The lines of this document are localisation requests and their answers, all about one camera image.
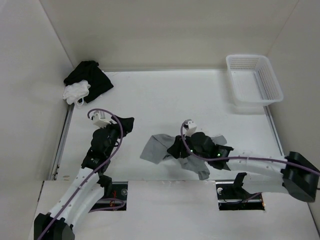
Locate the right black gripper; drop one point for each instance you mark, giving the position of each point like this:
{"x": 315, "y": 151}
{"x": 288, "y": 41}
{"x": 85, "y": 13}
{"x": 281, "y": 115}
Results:
{"x": 175, "y": 149}

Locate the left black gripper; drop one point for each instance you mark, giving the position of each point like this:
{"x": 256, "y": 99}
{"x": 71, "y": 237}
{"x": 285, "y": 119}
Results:
{"x": 127, "y": 126}

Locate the grey tank top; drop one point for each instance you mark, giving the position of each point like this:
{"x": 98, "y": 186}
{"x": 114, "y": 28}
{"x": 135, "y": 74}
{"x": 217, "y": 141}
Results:
{"x": 155, "y": 151}

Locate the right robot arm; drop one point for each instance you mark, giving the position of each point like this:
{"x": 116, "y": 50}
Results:
{"x": 293, "y": 174}

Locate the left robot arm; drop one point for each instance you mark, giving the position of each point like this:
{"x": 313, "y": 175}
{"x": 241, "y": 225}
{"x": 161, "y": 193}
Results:
{"x": 90, "y": 184}

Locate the white folded tank top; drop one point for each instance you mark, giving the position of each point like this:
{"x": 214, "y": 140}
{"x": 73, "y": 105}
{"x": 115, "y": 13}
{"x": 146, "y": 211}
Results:
{"x": 75, "y": 93}

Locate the black folded tank top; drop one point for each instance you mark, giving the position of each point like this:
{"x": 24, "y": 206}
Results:
{"x": 89, "y": 71}

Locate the white plastic basket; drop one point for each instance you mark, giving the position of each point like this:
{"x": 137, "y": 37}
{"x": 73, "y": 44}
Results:
{"x": 253, "y": 80}

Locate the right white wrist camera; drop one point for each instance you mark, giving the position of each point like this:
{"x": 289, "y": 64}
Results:
{"x": 190, "y": 127}

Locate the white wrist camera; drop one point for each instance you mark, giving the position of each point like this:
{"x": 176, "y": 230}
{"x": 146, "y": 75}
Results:
{"x": 190, "y": 127}
{"x": 99, "y": 119}

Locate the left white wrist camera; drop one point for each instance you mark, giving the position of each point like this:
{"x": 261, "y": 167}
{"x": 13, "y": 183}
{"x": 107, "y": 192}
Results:
{"x": 99, "y": 119}

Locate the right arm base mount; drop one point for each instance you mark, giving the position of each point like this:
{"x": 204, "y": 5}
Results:
{"x": 232, "y": 197}

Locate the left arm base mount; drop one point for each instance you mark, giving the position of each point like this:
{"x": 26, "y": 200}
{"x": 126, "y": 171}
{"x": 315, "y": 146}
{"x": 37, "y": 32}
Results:
{"x": 114, "y": 199}

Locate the left aluminium table rail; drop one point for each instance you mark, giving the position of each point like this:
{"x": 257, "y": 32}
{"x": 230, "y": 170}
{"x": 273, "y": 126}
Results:
{"x": 55, "y": 163}

